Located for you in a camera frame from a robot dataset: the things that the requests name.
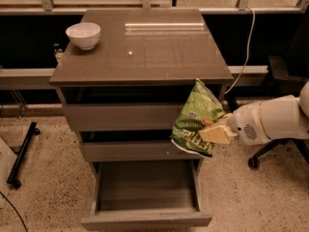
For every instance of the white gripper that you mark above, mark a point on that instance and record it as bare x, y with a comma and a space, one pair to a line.
245, 124

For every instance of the green jalapeno chip bag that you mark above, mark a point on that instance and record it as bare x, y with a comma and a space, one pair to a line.
201, 110

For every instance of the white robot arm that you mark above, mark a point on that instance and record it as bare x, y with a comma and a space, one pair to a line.
263, 121

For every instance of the grey top drawer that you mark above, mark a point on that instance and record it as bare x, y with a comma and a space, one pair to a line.
122, 116

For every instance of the grey middle drawer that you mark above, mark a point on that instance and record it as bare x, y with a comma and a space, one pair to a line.
134, 150

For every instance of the grey open bottom drawer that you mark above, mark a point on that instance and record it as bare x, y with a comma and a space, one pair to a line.
146, 195

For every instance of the grey drawer cabinet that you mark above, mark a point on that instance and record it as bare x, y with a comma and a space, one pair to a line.
142, 56

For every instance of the black office chair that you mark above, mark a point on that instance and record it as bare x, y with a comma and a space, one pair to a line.
292, 66

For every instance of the white ceramic bowl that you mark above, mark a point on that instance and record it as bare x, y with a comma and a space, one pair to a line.
84, 35

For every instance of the black wheeled stand leg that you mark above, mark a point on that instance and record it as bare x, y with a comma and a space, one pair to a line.
20, 154

